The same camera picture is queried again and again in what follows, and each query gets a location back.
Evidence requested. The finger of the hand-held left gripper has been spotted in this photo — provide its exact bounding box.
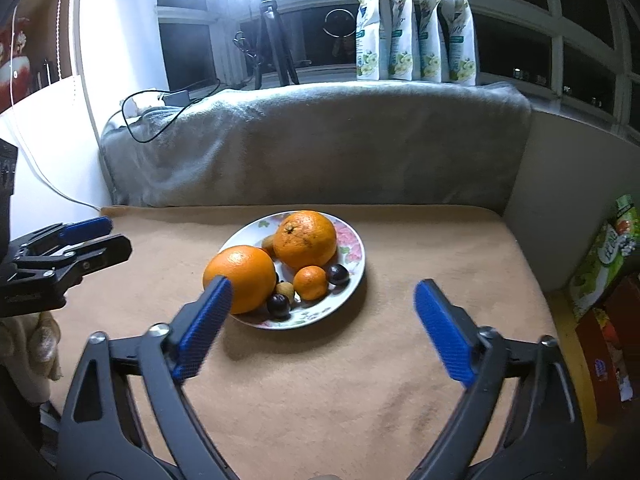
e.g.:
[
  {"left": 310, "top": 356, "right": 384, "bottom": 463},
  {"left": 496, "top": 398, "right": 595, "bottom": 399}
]
[
  {"left": 12, "top": 233, "right": 133, "bottom": 291},
  {"left": 12, "top": 216, "right": 113, "bottom": 256}
]

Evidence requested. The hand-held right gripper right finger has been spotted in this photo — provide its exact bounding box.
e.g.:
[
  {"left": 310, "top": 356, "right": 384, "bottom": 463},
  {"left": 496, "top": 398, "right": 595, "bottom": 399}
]
[{"left": 407, "top": 279, "right": 588, "bottom": 480}]

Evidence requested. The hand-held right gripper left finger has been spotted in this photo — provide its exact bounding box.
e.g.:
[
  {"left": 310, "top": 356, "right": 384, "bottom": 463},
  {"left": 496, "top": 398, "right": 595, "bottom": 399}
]
[{"left": 57, "top": 276, "right": 238, "bottom": 480}]

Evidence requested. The smooth orange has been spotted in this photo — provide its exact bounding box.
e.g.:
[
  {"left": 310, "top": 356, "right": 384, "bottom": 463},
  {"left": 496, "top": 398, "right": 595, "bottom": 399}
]
[{"left": 202, "top": 245, "right": 278, "bottom": 315}]

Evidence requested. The dark round fruit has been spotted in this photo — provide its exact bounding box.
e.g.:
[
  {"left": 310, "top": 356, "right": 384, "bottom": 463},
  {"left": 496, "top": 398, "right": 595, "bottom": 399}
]
[{"left": 266, "top": 293, "right": 292, "bottom": 320}]

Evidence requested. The small mandarin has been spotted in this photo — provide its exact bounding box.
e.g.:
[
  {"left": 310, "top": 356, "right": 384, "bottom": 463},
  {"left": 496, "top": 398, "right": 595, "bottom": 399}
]
[{"left": 293, "top": 265, "right": 330, "bottom": 302}]

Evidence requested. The white floral plate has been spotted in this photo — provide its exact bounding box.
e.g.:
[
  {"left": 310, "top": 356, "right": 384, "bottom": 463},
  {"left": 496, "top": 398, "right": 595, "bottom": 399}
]
[{"left": 218, "top": 211, "right": 366, "bottom": 331}]

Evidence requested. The large bumpy orange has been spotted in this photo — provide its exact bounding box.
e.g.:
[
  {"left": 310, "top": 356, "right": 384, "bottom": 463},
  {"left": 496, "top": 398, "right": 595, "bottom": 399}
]
[{"left": 272, "top": 210, "right": 338, "bottom": 271}]

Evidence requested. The person's left hand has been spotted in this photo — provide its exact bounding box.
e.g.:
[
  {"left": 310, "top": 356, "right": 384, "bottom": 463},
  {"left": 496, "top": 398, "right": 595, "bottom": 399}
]
[{"left": 0, "top": 310, "right": 63, "bottom": 403}]

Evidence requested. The tan blanket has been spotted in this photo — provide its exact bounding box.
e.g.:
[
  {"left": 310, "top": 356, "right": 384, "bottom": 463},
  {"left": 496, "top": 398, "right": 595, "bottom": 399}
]
[{"left": 47, "top": 204, "right": 558, "bottom": 480}]

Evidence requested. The green printed carton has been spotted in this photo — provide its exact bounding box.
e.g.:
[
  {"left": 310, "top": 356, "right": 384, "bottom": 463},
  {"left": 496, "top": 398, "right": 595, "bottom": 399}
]
[{"left": 567, "top": 195, "right": 640, "bottom": 322}]

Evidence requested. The grey blanket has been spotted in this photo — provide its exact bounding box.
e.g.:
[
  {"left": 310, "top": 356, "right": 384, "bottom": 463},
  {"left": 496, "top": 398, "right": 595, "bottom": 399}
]
[{"left": 100, "top": 81, "right": 532, "bottom": 208}]

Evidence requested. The black tripod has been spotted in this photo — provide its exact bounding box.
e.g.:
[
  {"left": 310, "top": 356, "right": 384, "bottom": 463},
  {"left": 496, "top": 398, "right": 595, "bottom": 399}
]
[{"left": 254, "top": 0, "right": 300, "bottom": 91}]

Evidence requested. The white cable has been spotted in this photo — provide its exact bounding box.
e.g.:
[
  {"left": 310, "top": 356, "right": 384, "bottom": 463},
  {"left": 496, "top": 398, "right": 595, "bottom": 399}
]
[{"left": 10, "top": 75, "right": 101, "bottom": 211}]

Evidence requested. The black cable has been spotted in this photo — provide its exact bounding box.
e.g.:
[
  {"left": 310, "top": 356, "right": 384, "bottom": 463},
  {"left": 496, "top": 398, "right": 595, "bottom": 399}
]
[{"left": 122, "top": 79, "right": 221, "bottom": 143}]

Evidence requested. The red white wall decoration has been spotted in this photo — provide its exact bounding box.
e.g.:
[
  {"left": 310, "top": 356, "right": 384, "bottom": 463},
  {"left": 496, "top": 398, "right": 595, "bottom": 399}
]
[{"left": 0, "top": 17, "right": 33, "bottom": 106}]

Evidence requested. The beaded blind cord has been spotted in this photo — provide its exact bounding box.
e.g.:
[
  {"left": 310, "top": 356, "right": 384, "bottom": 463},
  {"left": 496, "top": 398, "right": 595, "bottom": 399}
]
[{"left": 55, "top": 0, "right": 69, "bottom": 81}]

